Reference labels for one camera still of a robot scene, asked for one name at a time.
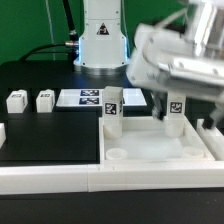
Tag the white left obstacle bar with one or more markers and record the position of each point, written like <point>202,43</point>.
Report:
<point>2,134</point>

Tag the white right obstacle bar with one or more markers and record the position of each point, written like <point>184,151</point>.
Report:
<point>213,139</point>

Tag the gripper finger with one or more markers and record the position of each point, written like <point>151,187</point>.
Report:
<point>158,111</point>
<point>214,117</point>

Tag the white obstacle bar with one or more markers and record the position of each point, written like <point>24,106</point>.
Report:
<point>111,177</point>
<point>2,134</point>
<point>213,139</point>

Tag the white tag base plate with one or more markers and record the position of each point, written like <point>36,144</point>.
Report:
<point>93,97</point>

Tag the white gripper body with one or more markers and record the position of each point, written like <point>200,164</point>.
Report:
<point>163,61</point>

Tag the white square tabletop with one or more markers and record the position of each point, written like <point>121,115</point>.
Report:
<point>144,140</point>

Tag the white front obstacle bar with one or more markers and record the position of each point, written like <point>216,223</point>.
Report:
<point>111,177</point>

